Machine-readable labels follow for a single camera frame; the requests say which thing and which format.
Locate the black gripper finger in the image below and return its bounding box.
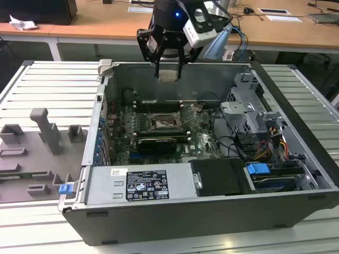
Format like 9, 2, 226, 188
136, 28, 170, 78
175, 34, 203, 80

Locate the silver square CPU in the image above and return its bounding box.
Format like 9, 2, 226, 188
157, 70, 179, 83

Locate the metal CPU socket cover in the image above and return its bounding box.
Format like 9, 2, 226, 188
175, 105, 199, 127

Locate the metal wire locking lever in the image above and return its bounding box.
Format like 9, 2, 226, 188
146, 102, 156, 130

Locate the black RAM slot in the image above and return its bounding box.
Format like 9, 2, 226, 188
135, 100, 184, 104
135, 108, 183, 113
136, 128, 190, 132
137, 133, 191, 137
136, 131, 191, 135
135, 106, 183, 110
135, 103, 184, 107
137, 135, 192, 140

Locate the metal CPU socket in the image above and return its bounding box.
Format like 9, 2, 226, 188
149, 112, 184, 131

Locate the wooden desk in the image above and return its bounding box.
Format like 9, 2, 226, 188
0, 0, 339, 62

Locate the grey metal disk bay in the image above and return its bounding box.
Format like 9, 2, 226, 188
219, 72, 290, 136

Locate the green motherboard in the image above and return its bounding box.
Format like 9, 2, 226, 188
104, 99, 227, 166

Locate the black graphics card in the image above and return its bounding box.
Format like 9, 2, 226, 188
137, 137, 177, 154

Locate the white paper sheet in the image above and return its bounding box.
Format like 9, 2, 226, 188
265, 14, 305, 23

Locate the black plastic shroud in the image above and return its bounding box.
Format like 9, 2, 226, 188
189, 158, 255, 198

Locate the crumpled white paper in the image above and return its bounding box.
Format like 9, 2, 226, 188
9, 14, 38, 32

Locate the blue disk carrier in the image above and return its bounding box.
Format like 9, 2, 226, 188
245, 162, 269, 176

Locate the grey labelled power supply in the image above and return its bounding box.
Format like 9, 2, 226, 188
85, 162, 199, 206

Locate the black disk drive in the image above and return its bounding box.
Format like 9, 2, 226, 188
251, 170, 306, 192

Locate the grey parts rack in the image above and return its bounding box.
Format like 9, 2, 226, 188
0, 107, 91, 205

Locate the blue plastic case latch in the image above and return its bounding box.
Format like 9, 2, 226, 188
59, 183, 74, 196

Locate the grey desk cable hatch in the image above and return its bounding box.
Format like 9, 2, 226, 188
128, 5, 155, 14
258, 7, 291, 15

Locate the blue cable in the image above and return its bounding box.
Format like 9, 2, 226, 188
229, 22, 249, 58

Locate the orange wire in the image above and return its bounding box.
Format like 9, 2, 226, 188
254, 141, 271, 161

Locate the yellow wire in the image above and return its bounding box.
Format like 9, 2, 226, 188
276, 139, 289, 160

